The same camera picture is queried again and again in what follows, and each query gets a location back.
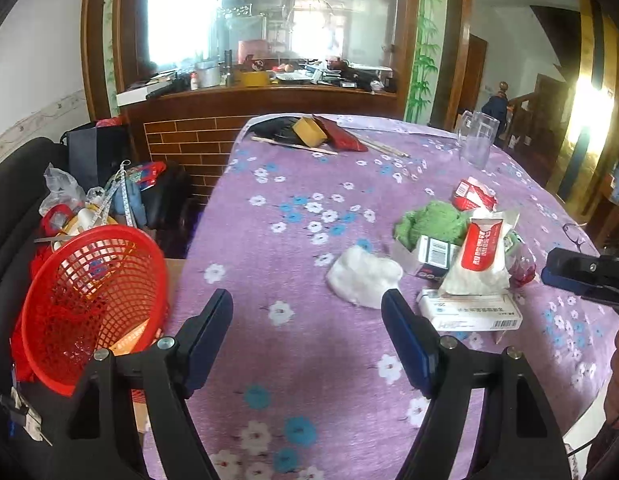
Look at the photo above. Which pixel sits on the clear glass mug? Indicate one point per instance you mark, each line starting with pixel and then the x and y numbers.
pixel 476 134

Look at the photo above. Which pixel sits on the long white medicine box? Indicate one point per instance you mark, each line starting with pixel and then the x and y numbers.
pixel 468 313

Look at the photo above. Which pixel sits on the white tissue wad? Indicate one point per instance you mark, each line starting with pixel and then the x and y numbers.
pixel 362 279

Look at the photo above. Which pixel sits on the dark red flat box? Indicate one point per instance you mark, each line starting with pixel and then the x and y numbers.
pixel 339 138

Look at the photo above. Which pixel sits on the wooden chopsticks pair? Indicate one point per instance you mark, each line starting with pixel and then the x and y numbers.
pixel 382 148

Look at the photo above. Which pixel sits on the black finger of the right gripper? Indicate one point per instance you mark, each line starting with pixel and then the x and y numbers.
pixel 595 279

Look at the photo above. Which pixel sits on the clear crumpled plastic bag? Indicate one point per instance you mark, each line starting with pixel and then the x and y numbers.
pixel 63 190

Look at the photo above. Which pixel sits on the wooden stick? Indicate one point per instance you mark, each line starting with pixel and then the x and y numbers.
pixel 299 147

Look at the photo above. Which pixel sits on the purple floral tablecloth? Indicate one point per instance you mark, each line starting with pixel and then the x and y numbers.
pixel 308 385

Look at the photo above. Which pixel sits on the white blue carton box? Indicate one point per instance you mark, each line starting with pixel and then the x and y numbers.
pixel 430 259

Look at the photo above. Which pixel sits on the black leather sofa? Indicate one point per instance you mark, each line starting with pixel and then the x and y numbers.
pixel 22 189

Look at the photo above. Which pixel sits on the red plastic mesh basket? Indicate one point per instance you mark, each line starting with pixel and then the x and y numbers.
pixel 96 289

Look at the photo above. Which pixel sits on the yellow tub of clutter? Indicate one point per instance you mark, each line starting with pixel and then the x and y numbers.
pixel 61 223

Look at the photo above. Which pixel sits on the green fluffy cloth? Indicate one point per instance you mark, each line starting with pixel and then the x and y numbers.
pixel 438 220

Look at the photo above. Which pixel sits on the dark shopping bag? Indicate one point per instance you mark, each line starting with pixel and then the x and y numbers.
pixel 96 152

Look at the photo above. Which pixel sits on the purple crumpled plastic bag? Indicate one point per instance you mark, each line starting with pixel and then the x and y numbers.
pixel 521 265

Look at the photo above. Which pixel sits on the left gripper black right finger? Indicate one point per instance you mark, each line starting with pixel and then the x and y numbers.
pixel 518 435

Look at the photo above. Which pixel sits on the red cigarette pack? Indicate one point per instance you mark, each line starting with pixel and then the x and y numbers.
pixel 470 194

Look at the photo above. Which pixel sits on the white red plastic pouch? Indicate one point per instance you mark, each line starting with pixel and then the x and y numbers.
pixel 480 266

